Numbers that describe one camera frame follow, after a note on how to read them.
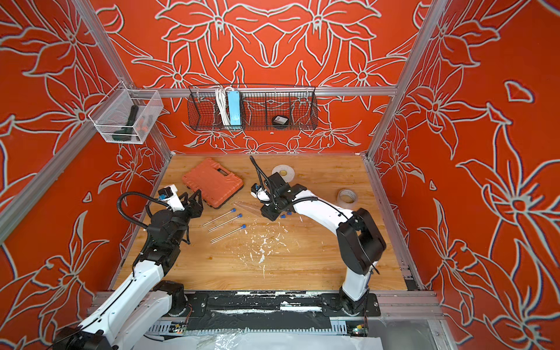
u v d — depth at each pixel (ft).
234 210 3.20
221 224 3.03
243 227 3.03
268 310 2.39
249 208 3.26
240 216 3.11
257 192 2.55
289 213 3.13
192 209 2.27
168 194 2.12
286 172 3.71
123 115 2.94
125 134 2.58
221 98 2.87
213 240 2.87
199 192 2.49
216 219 3.10
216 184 3.31
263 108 3.20
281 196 2.16
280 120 3.13
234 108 2.94
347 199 3.30
